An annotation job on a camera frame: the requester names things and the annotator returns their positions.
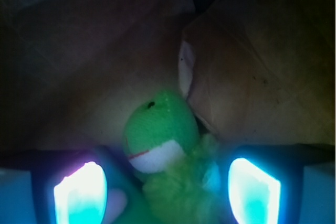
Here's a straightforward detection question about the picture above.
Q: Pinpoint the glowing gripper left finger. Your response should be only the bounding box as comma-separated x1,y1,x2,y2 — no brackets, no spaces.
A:
1,150,128,223

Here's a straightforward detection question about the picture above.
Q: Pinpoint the brown paper bag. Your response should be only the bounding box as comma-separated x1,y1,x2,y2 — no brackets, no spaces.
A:
1,0,335,150

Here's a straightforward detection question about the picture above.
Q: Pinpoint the green plush animal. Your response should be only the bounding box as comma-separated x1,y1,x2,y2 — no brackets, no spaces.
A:
123,90,222,223

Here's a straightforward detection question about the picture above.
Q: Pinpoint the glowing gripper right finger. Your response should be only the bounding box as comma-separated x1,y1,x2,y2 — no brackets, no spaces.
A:
224,144,335,223

